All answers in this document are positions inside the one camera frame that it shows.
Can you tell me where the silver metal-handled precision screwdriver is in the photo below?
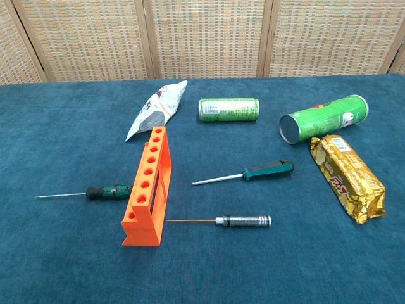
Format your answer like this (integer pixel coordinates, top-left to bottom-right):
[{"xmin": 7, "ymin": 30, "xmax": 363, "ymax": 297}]
[{"xmin": 166, "ymin": 215, "xmax": 272, "ymax": 228}]

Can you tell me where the woven wooden folding screen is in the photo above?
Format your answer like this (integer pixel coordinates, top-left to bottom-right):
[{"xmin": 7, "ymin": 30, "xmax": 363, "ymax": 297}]
[{"xmin": 0, "ymin": 0, "xmax": 405, "ymax": 86}]

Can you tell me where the green-black handled screwdriver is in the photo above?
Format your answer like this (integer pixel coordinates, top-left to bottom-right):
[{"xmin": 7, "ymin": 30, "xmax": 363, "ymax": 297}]
[{"xmin": 191, "ymin": 160, "xmax": 294, "ymax": 187}]

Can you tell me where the thin green-black camouflage screwdriver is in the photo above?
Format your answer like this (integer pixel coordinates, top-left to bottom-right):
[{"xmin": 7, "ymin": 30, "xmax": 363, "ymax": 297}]
[{"xmin": 34, "ymin": 184, "xmax": 133, "ymax": 201}]

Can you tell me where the green drink can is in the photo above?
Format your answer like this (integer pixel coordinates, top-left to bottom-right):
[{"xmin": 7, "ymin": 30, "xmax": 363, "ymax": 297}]
[{"xmin": 198, "ymin": 98, "xmax": 260, "ymax": 123}]

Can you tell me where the white snack bag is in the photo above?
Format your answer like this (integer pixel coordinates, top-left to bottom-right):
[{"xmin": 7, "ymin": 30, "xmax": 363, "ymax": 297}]
[{"xmin": 125, "ymin": 80, "xmax": 189, "ymax": 143}]

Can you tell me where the gold biscuit packet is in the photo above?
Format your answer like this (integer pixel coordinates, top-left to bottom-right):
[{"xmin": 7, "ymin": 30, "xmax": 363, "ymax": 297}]
[{"xmin": 309, "ymin": 134, "xmax": 387, "ymax": 225}]

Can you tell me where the orange screwdriver rack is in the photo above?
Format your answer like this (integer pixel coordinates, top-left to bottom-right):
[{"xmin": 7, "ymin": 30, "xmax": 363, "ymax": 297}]
[{"xmin": 121, "ymin": 125, "xmax": 173, "ymax": 248}]

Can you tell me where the blue felt table cover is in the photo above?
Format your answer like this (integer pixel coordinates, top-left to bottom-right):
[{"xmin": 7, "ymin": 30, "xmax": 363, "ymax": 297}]
[{"xmin": 0, "ymin": 73, "xmax": 405, "ymax": 304}]

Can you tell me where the green chips tube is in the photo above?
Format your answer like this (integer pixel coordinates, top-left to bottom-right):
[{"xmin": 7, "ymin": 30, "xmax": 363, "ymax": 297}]
[{"xmin": 278, "ymin": 94, "xmax": 370, "ymax": 146}]

